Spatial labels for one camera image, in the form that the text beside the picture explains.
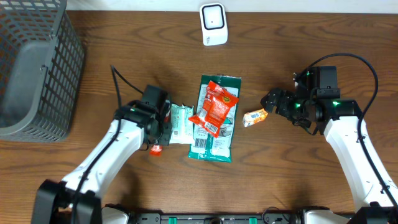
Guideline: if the white green small packet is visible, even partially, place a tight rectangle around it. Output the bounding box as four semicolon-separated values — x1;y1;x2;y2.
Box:
170;104;195;144

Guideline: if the red Nescafe packet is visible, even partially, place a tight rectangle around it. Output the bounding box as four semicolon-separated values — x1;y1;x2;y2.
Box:
150;145;163;156

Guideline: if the orange box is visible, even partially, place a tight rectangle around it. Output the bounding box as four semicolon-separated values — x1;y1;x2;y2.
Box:
243;109;268;127

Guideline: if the red Hacks candy bag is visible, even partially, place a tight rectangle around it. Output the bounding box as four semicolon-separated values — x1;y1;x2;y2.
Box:
188;81;239;138

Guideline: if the green 3M glove package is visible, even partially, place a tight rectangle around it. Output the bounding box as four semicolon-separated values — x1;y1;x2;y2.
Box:
188;75;241;162

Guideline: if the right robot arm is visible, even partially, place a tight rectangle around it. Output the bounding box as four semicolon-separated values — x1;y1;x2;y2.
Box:
261;66;397;223

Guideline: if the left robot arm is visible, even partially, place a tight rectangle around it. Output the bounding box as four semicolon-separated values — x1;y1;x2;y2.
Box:
31;85;172;223

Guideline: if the white barcode scanner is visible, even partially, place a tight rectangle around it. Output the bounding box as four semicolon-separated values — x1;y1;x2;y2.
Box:
199;2;228;46

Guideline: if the grey plastic mesh basket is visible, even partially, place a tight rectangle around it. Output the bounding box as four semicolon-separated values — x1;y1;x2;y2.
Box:
1;0;85;142

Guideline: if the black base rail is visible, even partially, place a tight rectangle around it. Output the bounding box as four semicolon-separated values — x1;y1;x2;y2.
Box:
127;212;368;224

